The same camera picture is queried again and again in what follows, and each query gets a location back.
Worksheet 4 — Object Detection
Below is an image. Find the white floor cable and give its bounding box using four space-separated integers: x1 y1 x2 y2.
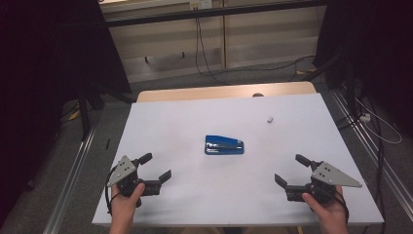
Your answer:
355 97 403 145

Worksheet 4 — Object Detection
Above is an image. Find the black floor cable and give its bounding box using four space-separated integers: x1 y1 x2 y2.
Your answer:
335 96 388 234

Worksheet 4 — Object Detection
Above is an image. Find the wooden table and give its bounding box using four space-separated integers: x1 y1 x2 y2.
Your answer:
135 81 318 103

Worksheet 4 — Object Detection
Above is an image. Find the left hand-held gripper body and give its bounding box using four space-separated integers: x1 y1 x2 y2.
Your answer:
106 155 163 208

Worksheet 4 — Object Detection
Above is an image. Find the black curtain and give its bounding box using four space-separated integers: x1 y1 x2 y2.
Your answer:
0 0 132 226
313 0 413 137

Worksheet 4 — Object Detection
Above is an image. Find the person's right hand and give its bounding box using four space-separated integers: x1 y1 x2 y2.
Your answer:
301 185 350 225

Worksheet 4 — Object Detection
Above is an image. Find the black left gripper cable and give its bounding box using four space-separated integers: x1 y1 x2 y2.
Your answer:
104 165 122 216

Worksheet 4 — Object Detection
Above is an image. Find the white table board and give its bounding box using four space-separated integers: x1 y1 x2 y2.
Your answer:
92 93 385 227

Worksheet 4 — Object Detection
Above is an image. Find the aluminium floor rail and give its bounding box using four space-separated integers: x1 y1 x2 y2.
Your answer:
329 90 413 214
42 125 98 234

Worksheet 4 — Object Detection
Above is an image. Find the white wall socket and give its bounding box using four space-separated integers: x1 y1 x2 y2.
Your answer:
189 0 214 11

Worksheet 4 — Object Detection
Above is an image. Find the black wall cable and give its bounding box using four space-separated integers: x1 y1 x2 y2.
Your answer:
194 9 318 79
197 16 229 86

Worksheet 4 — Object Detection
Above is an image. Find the black stand leg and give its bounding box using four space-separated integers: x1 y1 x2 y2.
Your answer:
304 53 343 83
77 87 105 141

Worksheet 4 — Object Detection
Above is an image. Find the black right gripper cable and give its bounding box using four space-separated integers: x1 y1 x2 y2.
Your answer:
334 189 351 226

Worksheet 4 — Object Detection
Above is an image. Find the blue stapler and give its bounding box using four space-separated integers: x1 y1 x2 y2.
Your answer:
204 135 245 156

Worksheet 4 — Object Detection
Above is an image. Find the person's left hand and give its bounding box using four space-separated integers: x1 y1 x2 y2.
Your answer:
110 182 146 224

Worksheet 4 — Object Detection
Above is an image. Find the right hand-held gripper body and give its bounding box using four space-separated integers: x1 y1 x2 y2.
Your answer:
285 160 363 205

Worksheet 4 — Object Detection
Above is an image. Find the black horizontal bar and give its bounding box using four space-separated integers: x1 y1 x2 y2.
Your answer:
103 0 327 29

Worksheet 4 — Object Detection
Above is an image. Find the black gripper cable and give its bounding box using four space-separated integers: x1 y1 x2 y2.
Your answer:
334 189 351 226
104 165 122 216

